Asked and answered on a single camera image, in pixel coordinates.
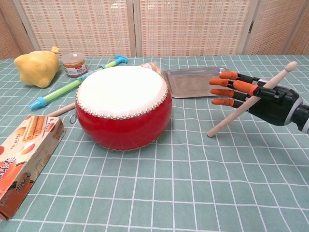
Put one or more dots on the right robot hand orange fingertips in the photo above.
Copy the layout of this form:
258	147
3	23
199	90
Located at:
272	106

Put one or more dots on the red drum white head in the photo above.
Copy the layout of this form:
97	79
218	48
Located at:
120	125

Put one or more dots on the stainless steel tray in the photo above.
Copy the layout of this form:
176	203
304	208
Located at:
188	82

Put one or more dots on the clear jar brown contents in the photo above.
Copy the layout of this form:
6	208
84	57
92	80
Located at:
74	66

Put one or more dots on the yellow plush toy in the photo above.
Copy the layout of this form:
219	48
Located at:
36	68

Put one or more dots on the orange biscuit box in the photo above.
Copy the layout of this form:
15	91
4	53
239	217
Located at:
21	157

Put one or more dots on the black screen hinge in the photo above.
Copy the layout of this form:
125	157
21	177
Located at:
251	27

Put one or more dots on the green checked tablecloth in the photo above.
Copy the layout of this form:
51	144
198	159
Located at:
193	181

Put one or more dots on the wooden drumstick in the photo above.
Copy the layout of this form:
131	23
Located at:
228	120
61	110

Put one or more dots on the clear snack bag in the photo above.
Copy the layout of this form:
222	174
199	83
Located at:
153	66

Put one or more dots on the green blue water squirter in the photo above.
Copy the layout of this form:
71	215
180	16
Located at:
60	90

